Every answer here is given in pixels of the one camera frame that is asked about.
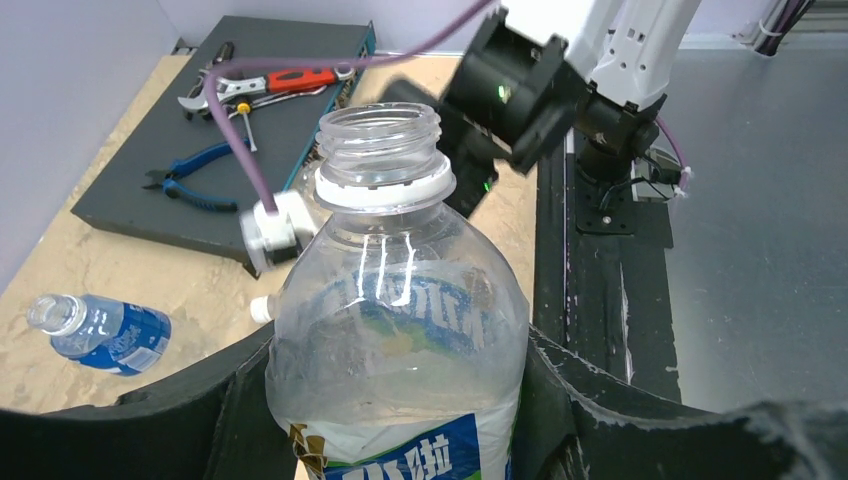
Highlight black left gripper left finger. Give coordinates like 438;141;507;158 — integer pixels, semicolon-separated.
1;324;297;479

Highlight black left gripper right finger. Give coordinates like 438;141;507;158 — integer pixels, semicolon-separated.
512;328;847;479

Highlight clear bottle white cap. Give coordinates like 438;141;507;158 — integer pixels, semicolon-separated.
249;295;274;324

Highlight blue label Pocari bottle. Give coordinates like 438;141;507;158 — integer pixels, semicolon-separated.
26;294;172;376

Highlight green label water bottle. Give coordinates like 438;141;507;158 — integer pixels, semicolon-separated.
265;102;530;479

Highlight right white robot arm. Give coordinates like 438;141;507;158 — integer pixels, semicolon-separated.
381;0;699;216

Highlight red adjustable wrench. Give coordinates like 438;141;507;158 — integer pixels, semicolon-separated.
213;67;357;118

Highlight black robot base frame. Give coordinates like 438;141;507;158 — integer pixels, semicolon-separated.
533;133;681;402

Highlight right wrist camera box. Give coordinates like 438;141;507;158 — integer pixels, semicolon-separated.
239;191;319;276

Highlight blue handled pliers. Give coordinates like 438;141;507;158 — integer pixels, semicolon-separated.
141;141;240;213

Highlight dark network switch box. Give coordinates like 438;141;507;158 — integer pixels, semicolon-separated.
72;16;376;266

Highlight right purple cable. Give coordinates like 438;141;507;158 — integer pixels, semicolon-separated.
201;0;498;217

